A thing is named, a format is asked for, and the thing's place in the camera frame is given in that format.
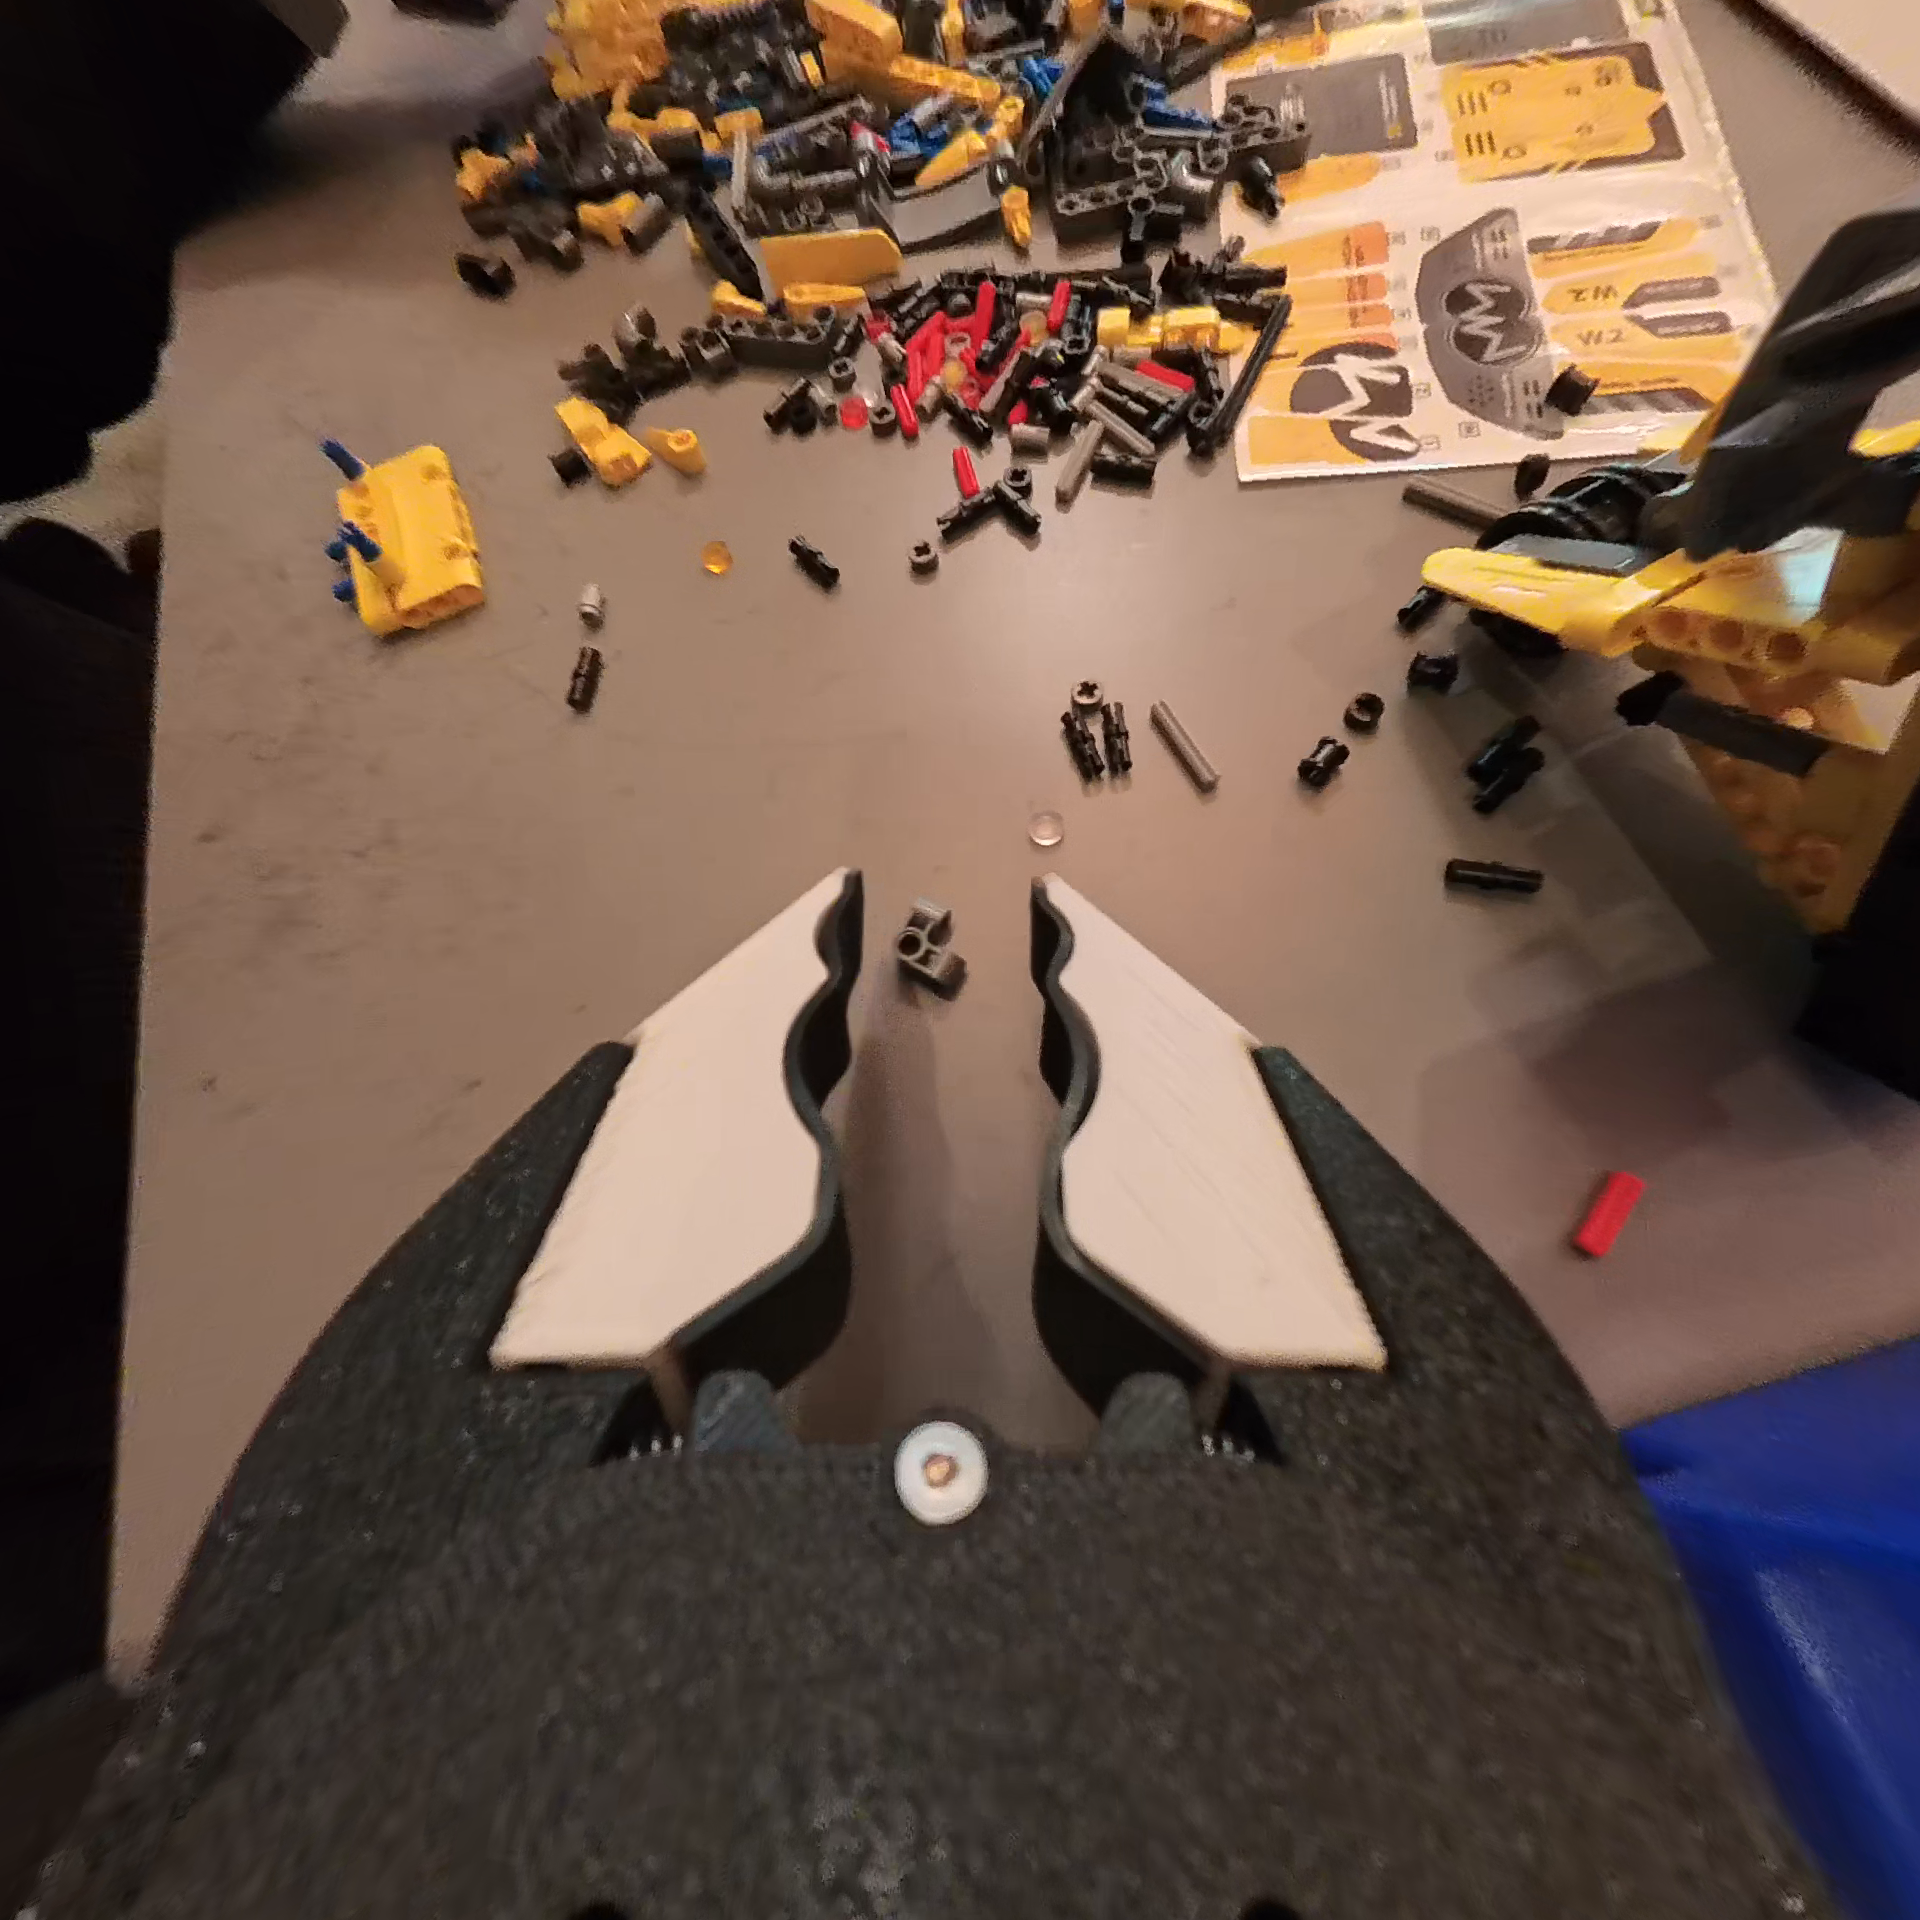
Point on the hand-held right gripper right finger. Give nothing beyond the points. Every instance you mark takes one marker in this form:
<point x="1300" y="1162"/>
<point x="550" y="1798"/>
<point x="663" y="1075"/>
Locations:
<point x="1201" y="1170"/>

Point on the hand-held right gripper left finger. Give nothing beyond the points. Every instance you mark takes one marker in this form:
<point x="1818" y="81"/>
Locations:
<point x="706" y="1141"/>

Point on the small grey connector piece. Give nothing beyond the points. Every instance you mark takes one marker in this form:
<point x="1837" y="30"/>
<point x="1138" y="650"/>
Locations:
<point x="933" y="948"/>

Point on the small red cylinder piece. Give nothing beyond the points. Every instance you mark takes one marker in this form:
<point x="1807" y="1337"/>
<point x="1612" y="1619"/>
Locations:
<point x="1606" y="1212"/>

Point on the black connector pin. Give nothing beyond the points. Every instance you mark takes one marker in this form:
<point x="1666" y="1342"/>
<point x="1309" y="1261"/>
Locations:
<point x="1117" y="738"/>
<point x="1492" y="877"/>
<point x="1082" y="747"/>
<point x="1321" y="761"/>
<point x="1430" y="671"/>
<point x="813" y="564"/>
<point x="1418" y="604"/>
<point x="587" y="678"/>

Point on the grey axle rod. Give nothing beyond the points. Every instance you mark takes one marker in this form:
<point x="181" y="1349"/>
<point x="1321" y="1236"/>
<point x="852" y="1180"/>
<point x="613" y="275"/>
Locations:
<point x="1182" y="747"/>

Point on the black double pin connector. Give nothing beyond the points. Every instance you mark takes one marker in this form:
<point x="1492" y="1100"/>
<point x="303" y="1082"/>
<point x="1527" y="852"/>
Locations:
<point x="1502" y="761"/>

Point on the yellow block with blue pins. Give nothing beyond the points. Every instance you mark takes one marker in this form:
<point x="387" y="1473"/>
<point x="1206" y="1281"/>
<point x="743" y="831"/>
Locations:
<point x="419" y="540"/>

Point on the black cross connector piece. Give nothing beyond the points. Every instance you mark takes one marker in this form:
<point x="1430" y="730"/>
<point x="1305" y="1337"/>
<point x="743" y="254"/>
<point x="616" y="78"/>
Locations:
<point x="997" y="513"/>

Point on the small yellow toy piece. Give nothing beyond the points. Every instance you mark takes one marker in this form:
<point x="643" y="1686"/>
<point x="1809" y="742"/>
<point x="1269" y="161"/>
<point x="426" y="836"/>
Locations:
<point x="678" y="449"/>

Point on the yellow angled toy piece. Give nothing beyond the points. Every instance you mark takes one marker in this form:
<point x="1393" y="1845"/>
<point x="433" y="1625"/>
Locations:
<point x="602" y="438"/>

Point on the dark grey rod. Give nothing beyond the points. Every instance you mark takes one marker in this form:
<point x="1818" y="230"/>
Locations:
<point x="1464" y="504"/>

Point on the blue plastic bin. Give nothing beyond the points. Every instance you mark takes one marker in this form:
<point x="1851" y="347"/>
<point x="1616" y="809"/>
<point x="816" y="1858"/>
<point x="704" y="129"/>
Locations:
<point x="1800" y="1593"/>

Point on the yellow toy vehicle model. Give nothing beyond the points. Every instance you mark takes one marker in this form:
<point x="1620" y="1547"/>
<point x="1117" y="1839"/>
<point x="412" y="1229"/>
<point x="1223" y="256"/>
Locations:
<point x="1726" y="632"/>

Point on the pile of toy building pieces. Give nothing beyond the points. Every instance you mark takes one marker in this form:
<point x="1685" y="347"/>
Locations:
<point x="841" y="134"/>

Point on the yellow and grey sticker sheet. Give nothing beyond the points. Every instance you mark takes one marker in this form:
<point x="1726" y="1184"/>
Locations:
<point x="1499" y="164"/>

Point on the person's dark clothing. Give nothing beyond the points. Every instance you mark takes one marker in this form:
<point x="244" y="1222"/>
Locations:
<point x="89" y="182"/>

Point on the white paper sheet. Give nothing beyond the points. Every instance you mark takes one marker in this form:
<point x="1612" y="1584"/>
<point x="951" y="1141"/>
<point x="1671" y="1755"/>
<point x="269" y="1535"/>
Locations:
<point x="1851" y="44"/>

